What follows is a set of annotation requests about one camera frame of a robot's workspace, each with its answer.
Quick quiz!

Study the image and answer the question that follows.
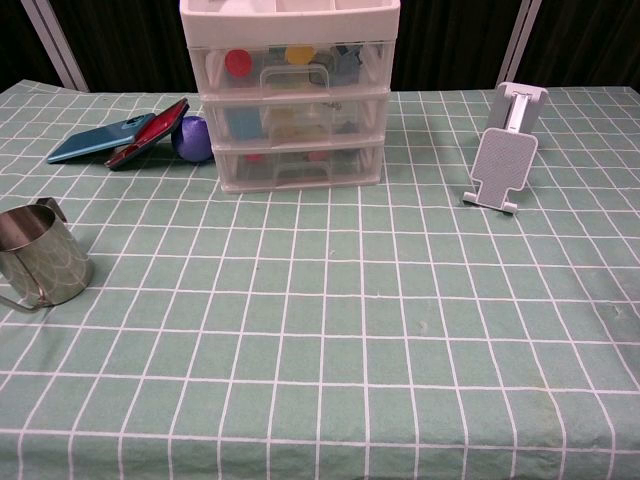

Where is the clear plastic box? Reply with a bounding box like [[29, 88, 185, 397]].
[[203, 94, 389, 150]]

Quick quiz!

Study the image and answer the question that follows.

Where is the light blue cube block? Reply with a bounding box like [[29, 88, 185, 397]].
[[227, 108, 262, 145]]

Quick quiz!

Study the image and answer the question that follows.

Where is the clear lowest drawer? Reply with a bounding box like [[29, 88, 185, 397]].
[[214, 142, 384, 190]]

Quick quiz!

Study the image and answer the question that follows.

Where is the clear drawer with round blocks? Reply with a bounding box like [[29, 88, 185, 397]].
[[192, 42, 394, 100]]

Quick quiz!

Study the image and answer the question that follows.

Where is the clear plastic drawer unit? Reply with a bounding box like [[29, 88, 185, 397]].
[[179, 0, 402, 195]]

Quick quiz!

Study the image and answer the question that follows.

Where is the green checked tablecloth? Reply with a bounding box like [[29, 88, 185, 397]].
[[0, 79, 640, 480]]

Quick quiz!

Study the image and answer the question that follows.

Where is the small yellow block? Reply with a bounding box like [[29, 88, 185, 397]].
[[272, 112, 302, 137]]

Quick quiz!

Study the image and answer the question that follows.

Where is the purple ball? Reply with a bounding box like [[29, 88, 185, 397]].
[[171, 115, 215, 163]]

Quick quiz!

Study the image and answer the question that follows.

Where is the dark blue block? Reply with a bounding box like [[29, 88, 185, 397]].
[[333, 44, 362, 85]]

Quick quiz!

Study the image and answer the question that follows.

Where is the yellow round block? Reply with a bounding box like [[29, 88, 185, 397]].
[[285, 44, 315, 66]]

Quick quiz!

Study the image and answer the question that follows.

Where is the red round block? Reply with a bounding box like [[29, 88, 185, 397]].
[[224, 48, 254, 77]]

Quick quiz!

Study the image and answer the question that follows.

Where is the white phone stand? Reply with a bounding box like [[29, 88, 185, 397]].
[[462, 82, 550, 217]]

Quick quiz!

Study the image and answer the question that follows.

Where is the red smartphone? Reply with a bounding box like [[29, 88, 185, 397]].
[[104, 97, 190, 172]]

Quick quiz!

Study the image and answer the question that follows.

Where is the black curtain panel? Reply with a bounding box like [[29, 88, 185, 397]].
[[0, 0, 69, 95], [47, 0, 197, 94], [517, 0, 640, 90], [392, 0, 524, 92]]

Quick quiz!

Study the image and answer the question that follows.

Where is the blue smartphone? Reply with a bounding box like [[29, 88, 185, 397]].
[[47, 113, 159, 165]]

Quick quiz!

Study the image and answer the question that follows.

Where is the stainless steel pitcher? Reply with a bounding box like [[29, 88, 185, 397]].
[[0, 197, 95, 312]]

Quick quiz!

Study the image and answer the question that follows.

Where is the white frame pole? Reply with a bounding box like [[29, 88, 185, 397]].
[[494, 0, 544, 87], [19, 0, 91, 93]]

